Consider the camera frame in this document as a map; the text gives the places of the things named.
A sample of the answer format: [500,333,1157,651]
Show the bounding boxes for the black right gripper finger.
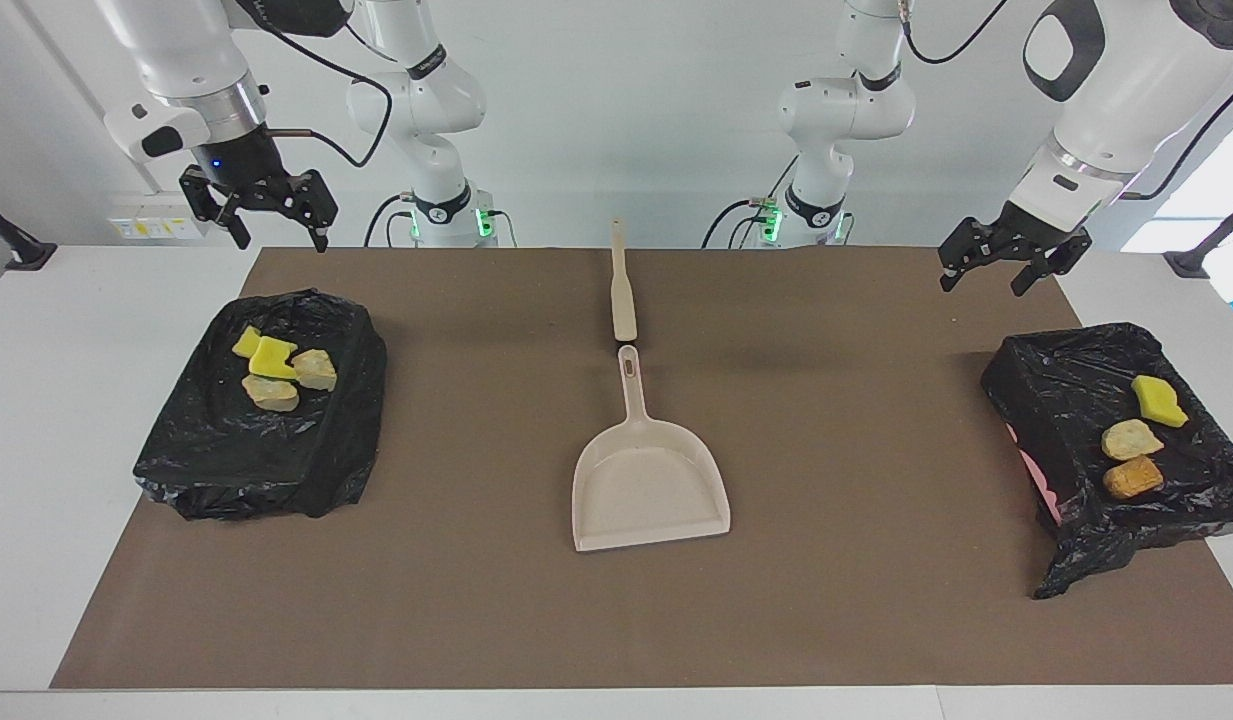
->
[179,165,253,251]
[271,170,339,254]

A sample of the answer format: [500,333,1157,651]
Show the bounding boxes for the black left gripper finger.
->
[938,217,1005,294]
[1011,232,1093,298]

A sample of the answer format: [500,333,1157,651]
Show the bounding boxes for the yellow notched sponge piece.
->
[249,337,299,381]

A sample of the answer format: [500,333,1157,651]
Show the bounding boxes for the orange striped croissant piece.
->
[291,348,338,392]

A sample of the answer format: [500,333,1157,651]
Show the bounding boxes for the yellow sponge chunk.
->
[1131,374,1190,429]

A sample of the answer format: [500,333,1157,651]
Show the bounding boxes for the pale crusty bread piece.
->
[242,373,301,413]

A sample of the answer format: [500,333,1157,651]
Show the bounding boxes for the pale knobbly lump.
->
[1101,419,1166,461]

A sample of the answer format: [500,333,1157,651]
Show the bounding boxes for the brown potato shaped lump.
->
[1103,456,1165,500]

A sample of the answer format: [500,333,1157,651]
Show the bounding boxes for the beige hand brush black bristles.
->
[610,219,639,346]

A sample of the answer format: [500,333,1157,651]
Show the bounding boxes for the beige plastic dustpan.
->
[572,345,732,553]

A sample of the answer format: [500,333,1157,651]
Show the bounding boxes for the right black-bagged bin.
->
[981,322,1233,601]

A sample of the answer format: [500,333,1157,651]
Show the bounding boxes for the pink plastic bin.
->
[1006,420,1063,528]

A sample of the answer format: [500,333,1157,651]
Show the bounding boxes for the black bag covered tray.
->
[133,289,388,521]

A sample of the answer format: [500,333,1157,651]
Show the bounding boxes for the brown table mat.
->
[51,247,1233,691]

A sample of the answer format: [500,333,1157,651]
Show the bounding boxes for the black base power cable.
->
[364,193,409,248]
[701,150,799,249]

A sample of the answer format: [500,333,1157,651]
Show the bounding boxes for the white wall socket box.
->
[108,191,215,241]

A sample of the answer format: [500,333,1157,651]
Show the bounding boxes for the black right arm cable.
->
[266,20,394,169]

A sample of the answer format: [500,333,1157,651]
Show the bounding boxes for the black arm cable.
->
[266,20,394,169]
[901,0,1233,201]

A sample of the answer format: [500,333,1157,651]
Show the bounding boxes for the black camera stand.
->
[0,192,57,272]
[1164,195,1233,279]

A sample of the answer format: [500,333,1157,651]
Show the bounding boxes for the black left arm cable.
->
[901,0,1233,201]

